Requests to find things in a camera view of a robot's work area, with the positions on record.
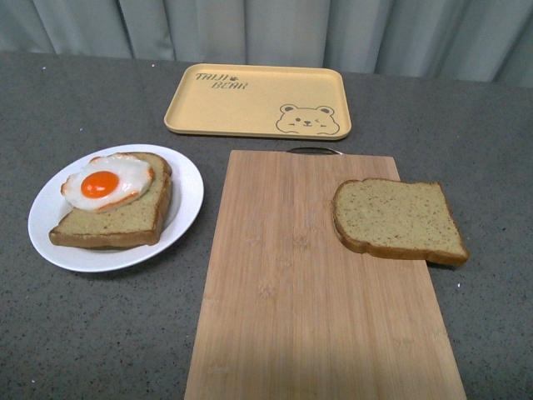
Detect white round plate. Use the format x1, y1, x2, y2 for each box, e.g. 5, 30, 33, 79
27, 144, 204, 273

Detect bread slice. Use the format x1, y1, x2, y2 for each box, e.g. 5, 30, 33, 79
49, 152, 172, 248
331, 178, 470, 267

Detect grey curtain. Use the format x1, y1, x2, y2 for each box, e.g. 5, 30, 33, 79
1, 1, 532, 87

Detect yellow bear tray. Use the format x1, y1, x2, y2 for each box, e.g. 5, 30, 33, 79
164, 63, 351, 141

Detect fake fried egg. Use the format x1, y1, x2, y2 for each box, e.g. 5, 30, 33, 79
61, 153, 154, 213

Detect bamboo cutting board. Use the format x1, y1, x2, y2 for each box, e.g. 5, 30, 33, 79
185, 150, 466, 399

